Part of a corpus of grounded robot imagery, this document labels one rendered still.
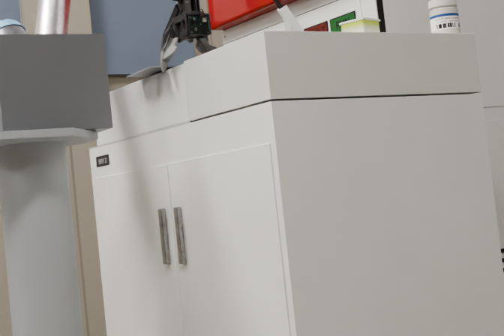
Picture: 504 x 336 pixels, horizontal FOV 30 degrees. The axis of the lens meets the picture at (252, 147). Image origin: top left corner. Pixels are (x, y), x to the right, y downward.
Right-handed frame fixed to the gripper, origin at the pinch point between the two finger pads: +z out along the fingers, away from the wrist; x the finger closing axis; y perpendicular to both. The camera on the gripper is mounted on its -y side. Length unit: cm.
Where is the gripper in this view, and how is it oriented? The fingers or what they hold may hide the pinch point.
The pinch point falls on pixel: (188, 73)
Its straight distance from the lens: 234.6
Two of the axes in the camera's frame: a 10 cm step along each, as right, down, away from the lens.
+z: 1.1, 9.9, -0.6
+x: 8.4, -0.6, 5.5
